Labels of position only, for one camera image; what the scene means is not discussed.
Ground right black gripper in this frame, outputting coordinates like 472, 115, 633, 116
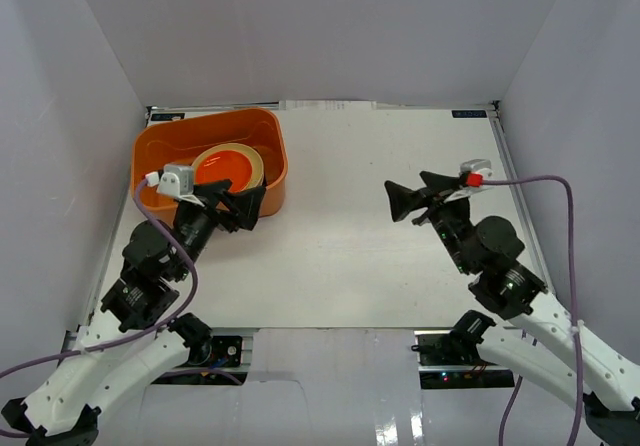
383, 171, 473, 275

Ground orange round plate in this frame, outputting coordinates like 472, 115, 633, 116
194, 150, 253, 192

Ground yellow round plate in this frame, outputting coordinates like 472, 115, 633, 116
192, 143, 264, 191

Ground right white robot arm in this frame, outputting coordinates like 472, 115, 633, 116
384, 167, 639, 445

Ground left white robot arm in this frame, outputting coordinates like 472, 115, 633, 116
1, 180, 266, 445

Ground orange plastic bin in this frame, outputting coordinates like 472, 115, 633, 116
130, 108, 288, 217

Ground white paper sheets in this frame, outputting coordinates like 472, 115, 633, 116
278, 100, 405, 111

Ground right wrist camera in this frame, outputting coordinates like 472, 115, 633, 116
444, 159, 493, 203

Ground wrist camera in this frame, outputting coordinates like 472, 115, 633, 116
444, 159, 493, 203
145, 163, 204, 207

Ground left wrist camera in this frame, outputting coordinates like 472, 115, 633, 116
145, 163, 204, 207

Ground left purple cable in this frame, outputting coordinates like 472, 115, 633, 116
0, 173, 246, 440

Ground purple cable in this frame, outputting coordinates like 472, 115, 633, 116
0, 173, 246, 440
479, 174, 585, 446

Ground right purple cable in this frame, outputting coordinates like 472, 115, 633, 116
479, 174, 585, 446

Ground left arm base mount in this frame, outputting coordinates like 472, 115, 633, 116
154, 334, 251, 386

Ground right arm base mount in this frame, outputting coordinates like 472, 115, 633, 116
411, 310, 515, 390

